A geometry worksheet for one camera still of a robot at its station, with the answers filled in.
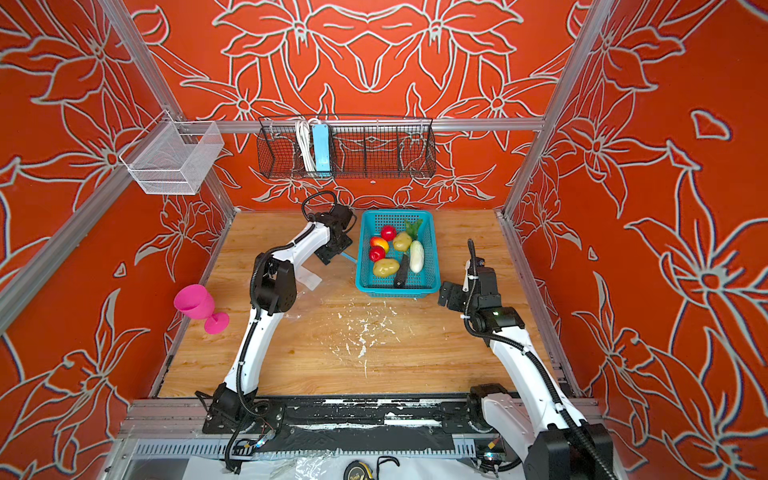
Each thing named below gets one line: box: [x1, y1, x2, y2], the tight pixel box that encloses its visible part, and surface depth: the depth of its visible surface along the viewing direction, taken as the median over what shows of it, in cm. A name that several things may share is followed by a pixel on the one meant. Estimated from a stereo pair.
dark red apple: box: [381, 225, 397, 242], surface depth 109 cm
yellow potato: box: [373, 258, 400, 277], surface depth 99 cm
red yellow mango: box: [370, 236, 389, 253], surface depth 108 cm
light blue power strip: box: [312, 124, 331, 177], surface depth 91 cm
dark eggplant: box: [394, 252, 409, 288], surface depth 100 cm
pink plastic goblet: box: [174, 284, 230, 335], surface depth 81 cm
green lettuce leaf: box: [405, 219, 423, 241], surface depth 109 cm
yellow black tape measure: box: [343, 460, 373, 480], surface depth 66 cm
